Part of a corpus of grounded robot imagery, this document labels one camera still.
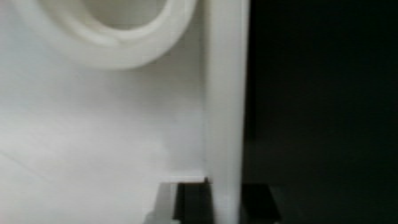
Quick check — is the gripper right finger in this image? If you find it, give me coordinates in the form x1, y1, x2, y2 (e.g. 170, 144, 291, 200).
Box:
239, 184, 282, 224

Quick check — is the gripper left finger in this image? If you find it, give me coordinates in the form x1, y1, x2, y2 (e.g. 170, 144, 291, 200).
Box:
142, 179, 211, 224

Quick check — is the white square table top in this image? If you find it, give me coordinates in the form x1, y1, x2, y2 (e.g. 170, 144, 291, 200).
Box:
0, 0, 248, 224

